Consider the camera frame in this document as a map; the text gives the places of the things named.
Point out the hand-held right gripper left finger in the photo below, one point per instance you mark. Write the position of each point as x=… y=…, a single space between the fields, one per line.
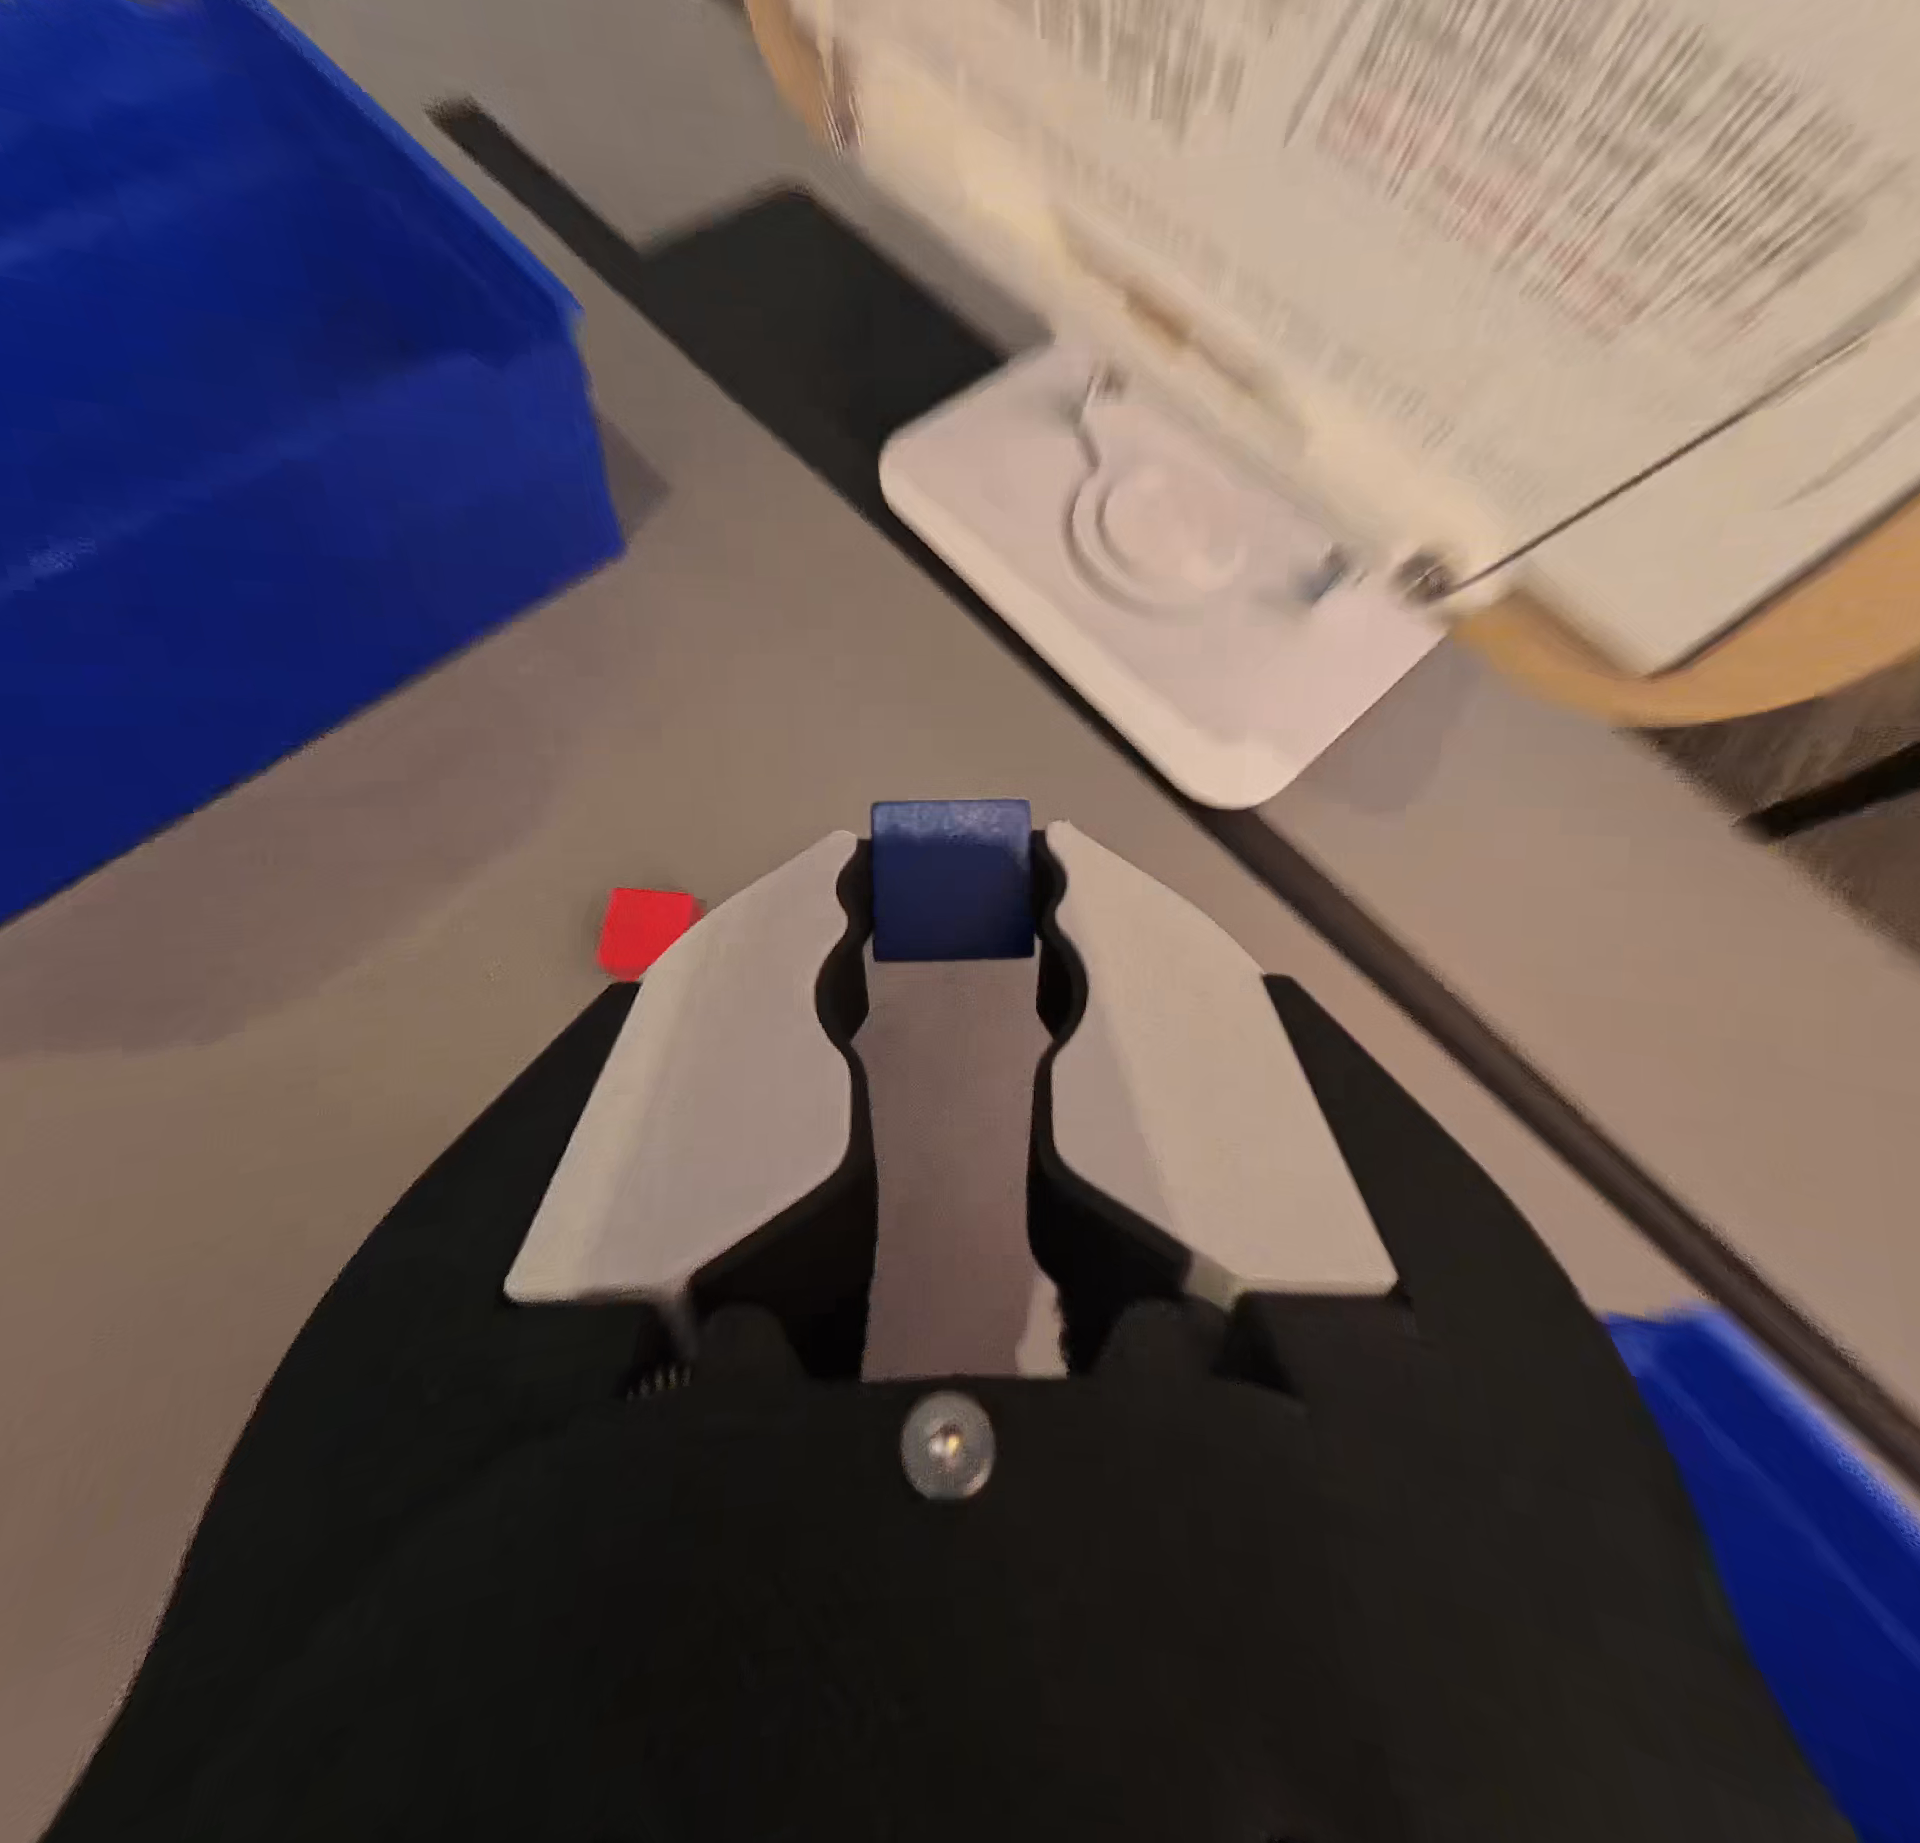
x=675 y=1093

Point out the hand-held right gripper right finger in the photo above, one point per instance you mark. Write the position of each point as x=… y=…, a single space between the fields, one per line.
x=1215 y=1093

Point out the red wooden cube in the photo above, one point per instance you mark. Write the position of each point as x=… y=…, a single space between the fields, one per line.
x=637 y=928

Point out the blue wooden cube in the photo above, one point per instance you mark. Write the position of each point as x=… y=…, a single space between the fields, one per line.
x=951 y=883

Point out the blue plastic bin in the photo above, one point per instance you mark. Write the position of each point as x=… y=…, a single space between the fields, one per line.
x=271 y=448
x=1800 y=1543

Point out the printed instruction sheet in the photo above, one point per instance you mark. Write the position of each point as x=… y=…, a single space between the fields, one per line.
x=1500 y=149

